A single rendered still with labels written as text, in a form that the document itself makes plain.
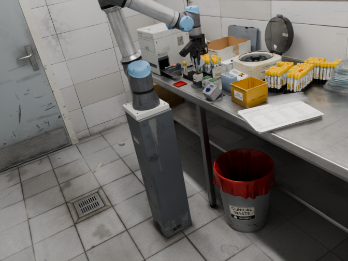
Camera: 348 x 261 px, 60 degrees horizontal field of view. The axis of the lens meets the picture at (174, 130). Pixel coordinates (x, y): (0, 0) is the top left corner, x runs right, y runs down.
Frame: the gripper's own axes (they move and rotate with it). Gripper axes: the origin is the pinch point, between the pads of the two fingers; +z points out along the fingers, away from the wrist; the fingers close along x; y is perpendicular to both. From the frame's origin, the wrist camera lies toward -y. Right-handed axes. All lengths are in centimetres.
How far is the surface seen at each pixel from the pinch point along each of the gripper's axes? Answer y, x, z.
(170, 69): -4.3, 26.2, 3.8
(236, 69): 21.5, -10.3, 4.3
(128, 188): -48, 51, 98
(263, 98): 7.6, -46.9, 7.8
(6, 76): -102, 163, 9
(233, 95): -1.7, -35.7, 6.1
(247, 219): -4, -44, 85
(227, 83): 3.9, -23.5, 4.1
